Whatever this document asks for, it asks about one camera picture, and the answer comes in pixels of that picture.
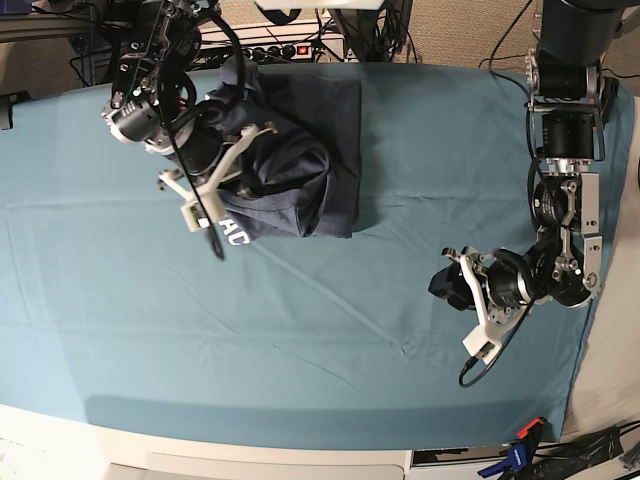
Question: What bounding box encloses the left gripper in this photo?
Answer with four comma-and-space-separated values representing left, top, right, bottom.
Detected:
428, 259, 530, 311

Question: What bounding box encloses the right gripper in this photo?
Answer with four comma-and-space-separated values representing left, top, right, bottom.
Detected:
172, 127, 240, 186

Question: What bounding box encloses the blue-grey T-shirt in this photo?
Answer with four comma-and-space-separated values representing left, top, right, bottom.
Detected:
218, 62, 362, 246

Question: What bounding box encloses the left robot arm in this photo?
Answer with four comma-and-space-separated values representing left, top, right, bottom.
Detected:
428, 1, 636, 313

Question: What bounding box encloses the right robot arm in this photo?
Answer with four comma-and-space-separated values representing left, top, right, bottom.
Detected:
102, 1, 246, 185

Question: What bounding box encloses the teal table cloth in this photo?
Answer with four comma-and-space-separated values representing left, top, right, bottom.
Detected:
0, 63, 633, 450

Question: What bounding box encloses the blue orange clamp bottom right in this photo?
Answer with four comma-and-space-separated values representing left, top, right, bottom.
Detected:
477, 417, 547, 479

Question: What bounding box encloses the black clamp left edge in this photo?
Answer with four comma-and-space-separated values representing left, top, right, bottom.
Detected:
0, 90, 31, 131

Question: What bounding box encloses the black plastic bag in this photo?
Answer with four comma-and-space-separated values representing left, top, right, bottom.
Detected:
528, 426, 623, 480

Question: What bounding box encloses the orange black clamp top right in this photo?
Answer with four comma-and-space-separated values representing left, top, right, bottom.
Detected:
600, 76, 620, 127

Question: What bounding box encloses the black power strip red switch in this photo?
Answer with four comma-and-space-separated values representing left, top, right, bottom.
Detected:
242, 43, 313, 65

